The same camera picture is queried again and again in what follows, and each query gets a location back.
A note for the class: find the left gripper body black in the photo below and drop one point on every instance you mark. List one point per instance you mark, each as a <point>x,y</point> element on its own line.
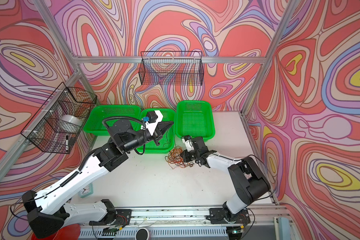
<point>155,138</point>

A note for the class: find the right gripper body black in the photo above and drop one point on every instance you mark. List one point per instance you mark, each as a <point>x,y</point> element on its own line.
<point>191,155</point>

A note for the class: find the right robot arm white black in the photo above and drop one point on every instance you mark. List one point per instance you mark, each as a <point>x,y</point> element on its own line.
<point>249,182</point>

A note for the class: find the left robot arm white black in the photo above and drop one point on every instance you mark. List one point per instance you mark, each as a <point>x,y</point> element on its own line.
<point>48,210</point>

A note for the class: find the middle green plastic basket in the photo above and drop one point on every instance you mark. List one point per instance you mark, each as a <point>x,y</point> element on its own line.
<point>167,143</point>

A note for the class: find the right green plastic basket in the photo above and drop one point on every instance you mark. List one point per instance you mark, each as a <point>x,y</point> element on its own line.
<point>195,118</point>

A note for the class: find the white tape roll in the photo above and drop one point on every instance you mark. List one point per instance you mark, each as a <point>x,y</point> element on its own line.
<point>71,120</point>

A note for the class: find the teal small clock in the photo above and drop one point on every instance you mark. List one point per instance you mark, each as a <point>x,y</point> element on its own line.
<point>86,191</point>

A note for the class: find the black round speaker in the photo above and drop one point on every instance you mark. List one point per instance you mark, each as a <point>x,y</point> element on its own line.
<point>143,234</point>

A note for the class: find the red bucket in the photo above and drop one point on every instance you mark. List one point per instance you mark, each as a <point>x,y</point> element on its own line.
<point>71,232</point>

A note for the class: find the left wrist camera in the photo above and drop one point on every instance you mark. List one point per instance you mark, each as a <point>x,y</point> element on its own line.
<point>152,119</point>

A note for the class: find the black wire basket back wall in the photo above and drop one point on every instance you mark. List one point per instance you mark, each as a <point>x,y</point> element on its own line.
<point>171,68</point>

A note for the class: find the black wire basket wall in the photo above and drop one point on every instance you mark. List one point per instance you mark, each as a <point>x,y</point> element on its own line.
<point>47,132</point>
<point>171,68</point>

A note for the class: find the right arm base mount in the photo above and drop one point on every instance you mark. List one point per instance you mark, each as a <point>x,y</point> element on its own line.
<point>224,216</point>

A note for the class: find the aluminium rail front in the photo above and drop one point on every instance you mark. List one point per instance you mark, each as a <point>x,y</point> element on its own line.
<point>188,215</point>

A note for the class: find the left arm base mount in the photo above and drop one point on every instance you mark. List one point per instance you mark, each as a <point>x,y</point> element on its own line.
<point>118,217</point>

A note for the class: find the black wire basket left wall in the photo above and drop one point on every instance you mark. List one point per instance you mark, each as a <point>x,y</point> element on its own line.
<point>47,132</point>

